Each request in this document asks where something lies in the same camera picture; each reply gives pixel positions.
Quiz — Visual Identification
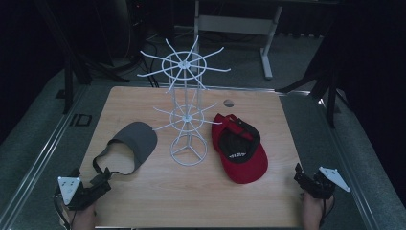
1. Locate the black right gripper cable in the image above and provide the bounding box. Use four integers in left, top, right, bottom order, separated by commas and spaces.
319, 195, 337, 226

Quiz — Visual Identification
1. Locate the black metal stand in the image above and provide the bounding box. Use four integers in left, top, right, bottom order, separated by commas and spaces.
275, 60, 348, 129
33, 0, 128, 115

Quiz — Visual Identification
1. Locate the person's left hand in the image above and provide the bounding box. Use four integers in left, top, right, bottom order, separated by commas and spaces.
65, 204, 98, 230

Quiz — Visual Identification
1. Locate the black rectangular floor bracket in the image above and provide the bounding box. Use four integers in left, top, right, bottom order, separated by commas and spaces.
69, 113, 93, 127

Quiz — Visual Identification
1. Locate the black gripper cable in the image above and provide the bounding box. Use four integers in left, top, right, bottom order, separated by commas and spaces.
53, 186, 72, 230
319, 195, 337, 226

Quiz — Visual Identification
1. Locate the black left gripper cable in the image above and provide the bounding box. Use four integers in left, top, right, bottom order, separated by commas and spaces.
53, 186, 72, 230

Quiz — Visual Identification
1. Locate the person's right hand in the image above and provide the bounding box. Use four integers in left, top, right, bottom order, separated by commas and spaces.
301, 191, 335, 230

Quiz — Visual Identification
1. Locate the grey sun visor cap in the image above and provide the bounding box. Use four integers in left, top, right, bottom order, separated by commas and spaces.
92, 121, 159, 176

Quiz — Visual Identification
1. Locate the aluminium frame rail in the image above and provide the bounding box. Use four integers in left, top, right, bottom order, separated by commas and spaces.
314, 95, 382, 230
0, 84, 89, 230

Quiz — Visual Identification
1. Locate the red baseball cap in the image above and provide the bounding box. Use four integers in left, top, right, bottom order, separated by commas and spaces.
211, 112, 269, 185

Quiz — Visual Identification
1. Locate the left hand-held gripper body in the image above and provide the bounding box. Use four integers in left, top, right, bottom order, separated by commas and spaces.
56, 168, 108, 212

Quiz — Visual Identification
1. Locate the white metal desk frame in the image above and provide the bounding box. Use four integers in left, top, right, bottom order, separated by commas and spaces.
192, 0, 283, 81

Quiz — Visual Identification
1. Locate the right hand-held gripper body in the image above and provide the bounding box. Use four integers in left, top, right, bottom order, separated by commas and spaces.
310, 166, 351, 199

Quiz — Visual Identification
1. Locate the white wire hat rack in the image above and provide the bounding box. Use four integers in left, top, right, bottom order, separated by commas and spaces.
137, 34, 232, 167

